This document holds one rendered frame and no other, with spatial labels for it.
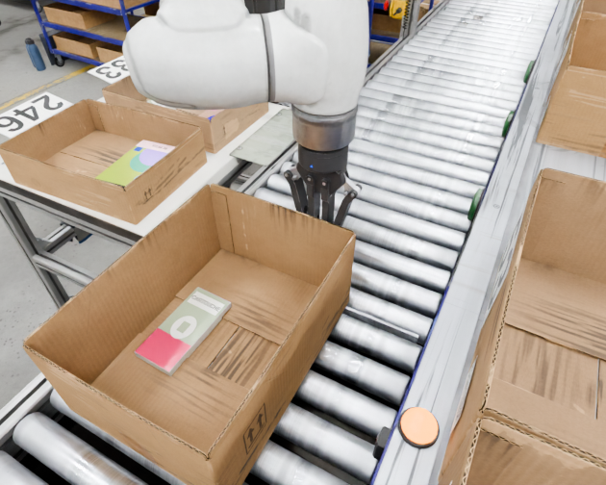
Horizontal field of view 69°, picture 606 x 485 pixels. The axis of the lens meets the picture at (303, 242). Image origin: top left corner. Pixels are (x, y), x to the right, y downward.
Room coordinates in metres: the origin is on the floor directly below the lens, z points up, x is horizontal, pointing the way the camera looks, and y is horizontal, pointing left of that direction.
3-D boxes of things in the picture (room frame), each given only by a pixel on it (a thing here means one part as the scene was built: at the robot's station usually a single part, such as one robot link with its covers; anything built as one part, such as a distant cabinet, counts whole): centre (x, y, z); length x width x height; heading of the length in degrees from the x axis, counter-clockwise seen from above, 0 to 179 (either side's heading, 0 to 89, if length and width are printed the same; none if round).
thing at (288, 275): (0.42, 0.13, 0.83); 0.39 x 0.29 x 0.17; 152
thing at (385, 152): (1.04, -0.26, 0.72); 0.52 x 0.05 x 0.05; 62
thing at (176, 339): (0.45, 0.20, 0.76); 0.16 x 0.07 x 0.02; 150
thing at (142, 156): (0.90, 0.39, 0.79); 0.19 x 0.14 x 0.02; 159
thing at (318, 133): (0.57, -0.03, 1.08); 0.09 x 0.09 x 0.06
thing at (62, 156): (0.94, 0.48, 0.80); 0.38 x 0.28 x 0.10; 65
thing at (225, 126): (1.23, 0.34, 0.80); 0.38 x 0.28 x 0.10; 62
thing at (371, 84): (1.38, -0.44, 0.72); 0.52 x 0.05 x 0.05; 62
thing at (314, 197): (0.58, -0.02, 0.94); 0.04 x 0.01 x 0.11; 152
